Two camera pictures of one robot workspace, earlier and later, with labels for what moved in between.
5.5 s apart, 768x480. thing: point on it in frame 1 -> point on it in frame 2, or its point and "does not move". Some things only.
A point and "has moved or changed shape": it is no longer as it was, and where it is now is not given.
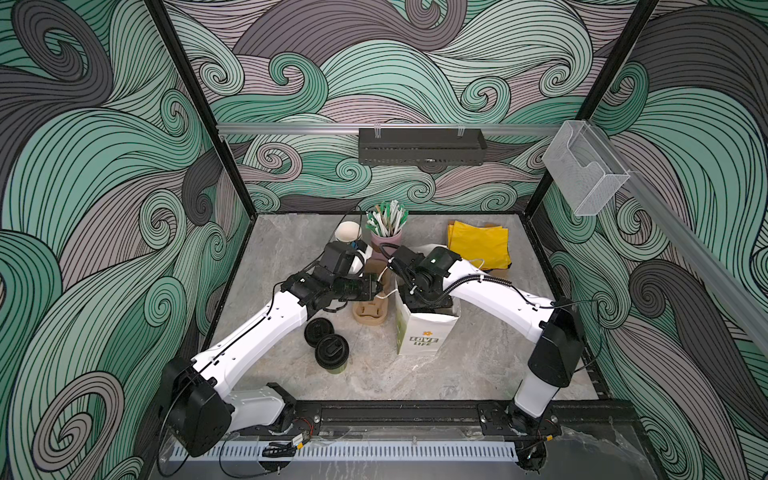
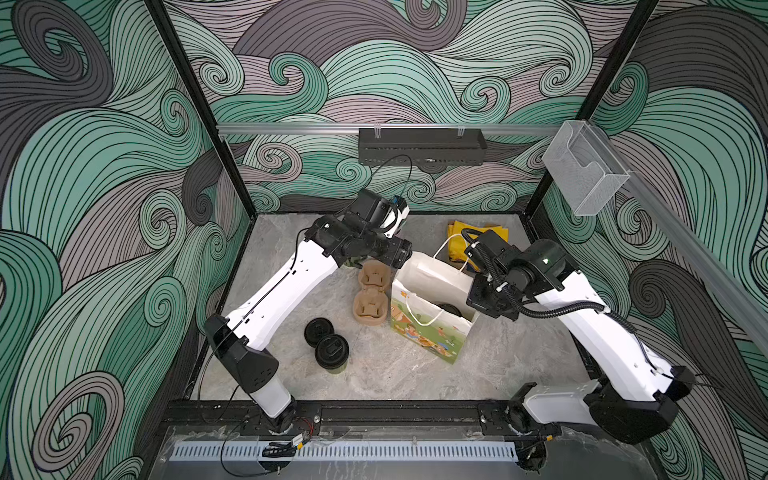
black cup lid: x=331 y=351 does not move
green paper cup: x=339 y=370 does not move
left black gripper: x=368 y=292 -> x=397 y=252
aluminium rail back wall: x=382 y=126 does not move
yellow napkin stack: x=487 y=245 does not move
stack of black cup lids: x=316 y=329 does not move
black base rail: x=441 y=418 does not move
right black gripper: x=439 y=302 -> x=476 y=298
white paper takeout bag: x=421 y=333 has moved or changed shape
